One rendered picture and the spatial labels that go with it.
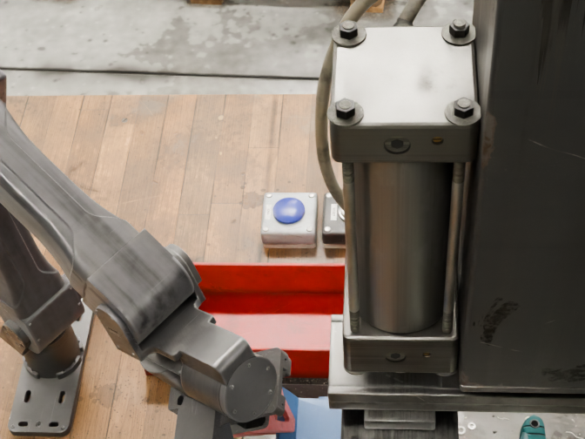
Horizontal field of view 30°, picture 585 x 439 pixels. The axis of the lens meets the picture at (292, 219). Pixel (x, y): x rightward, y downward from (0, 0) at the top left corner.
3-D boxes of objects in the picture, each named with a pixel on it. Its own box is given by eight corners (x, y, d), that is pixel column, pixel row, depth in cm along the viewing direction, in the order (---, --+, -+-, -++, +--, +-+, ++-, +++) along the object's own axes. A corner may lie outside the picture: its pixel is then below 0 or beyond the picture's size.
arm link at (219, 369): (299, 374, 93) (249, 271, 86) (231, 445, 89) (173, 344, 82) (213, 334, 101) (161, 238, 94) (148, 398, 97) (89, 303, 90)
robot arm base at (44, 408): (85, 251, 128) (27, 251, 129) (52, 401, 116) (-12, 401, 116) (99, 290, 134) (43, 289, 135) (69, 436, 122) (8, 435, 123)
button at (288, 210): (274, 205, 139) (273, 195, 137) (306, 205, 138) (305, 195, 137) (272, 230, 136) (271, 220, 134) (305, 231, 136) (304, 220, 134)
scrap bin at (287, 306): (159, 290, 134) (151, 261, 129) (364, 292, 131) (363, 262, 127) (145, 375, 126) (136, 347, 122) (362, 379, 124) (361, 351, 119)
